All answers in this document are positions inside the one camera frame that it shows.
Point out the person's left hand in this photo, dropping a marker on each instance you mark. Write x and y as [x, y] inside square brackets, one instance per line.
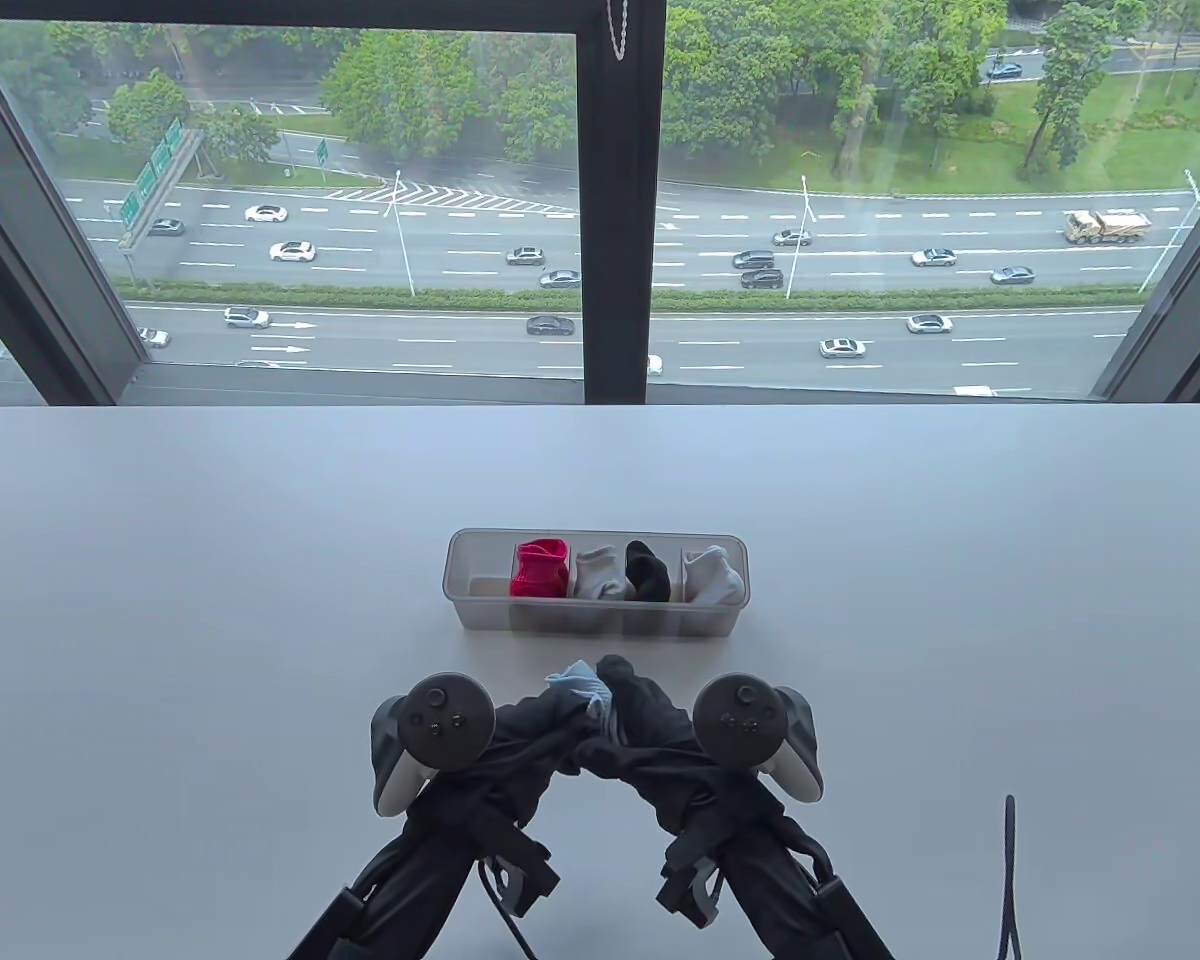
[530, 740]

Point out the person's right hand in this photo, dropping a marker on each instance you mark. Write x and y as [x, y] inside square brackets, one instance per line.
[660, 760]

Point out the black sock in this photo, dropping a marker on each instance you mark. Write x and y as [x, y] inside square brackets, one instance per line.
[655, 588]
[642, 558]

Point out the white sock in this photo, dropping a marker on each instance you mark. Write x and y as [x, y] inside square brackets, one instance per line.
[700, 560]
[728, 590]

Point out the person's right forearm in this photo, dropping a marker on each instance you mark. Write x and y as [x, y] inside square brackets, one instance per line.
[770, 895]

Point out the person's left forearm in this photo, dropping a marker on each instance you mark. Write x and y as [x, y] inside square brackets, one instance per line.
[420, 890]

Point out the grey handheld controller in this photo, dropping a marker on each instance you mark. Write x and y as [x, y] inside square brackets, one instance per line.
[448, 715]
[740, 715]

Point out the clear plastic divided organizer box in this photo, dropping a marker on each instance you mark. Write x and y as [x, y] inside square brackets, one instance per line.
[480, 615]

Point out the black box with white label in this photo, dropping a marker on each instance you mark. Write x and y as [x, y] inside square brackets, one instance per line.
[325, 925]
[855, 920]

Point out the green road sign gantry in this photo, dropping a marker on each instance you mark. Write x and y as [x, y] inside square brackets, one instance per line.
[145, 185]

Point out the dark window frame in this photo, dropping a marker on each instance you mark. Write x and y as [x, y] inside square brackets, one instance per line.
[615, 250]

